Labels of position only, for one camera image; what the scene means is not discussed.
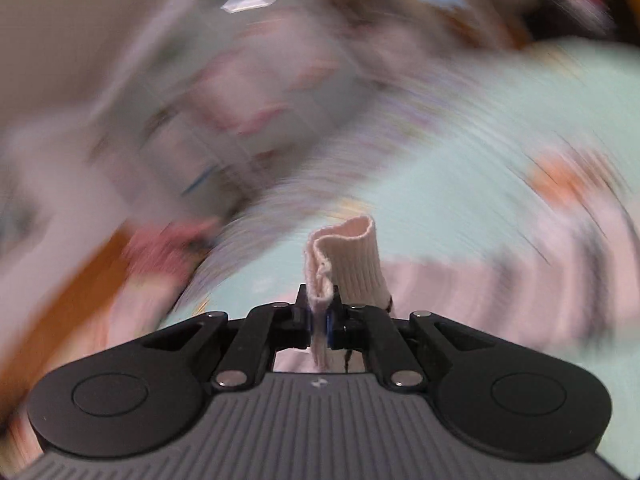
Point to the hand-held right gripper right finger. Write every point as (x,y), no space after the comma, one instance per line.
(331,325)

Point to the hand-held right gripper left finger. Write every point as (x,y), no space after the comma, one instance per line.
(303,322)

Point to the pink pillow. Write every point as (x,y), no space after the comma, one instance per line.
(170,247)

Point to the dotted bedsheet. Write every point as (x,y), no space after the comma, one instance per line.
(350,160)

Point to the wooden headboard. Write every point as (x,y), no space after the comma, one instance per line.
(65,300)

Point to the white cabinet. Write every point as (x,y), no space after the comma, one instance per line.
(225,85)

